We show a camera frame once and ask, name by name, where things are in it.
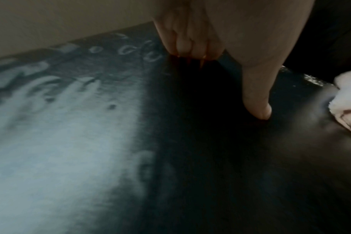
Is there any pink cleaning cloth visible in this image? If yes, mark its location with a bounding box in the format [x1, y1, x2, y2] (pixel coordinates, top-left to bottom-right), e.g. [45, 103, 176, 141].
[327, 67, 351, 139]

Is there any person's left hand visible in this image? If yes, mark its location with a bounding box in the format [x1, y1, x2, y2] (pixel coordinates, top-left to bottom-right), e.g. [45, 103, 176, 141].
[150, 0, 315, 121]

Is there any black office chair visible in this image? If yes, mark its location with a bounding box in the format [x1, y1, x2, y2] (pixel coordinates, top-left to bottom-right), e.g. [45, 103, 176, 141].
[0, 0, 351, 234]

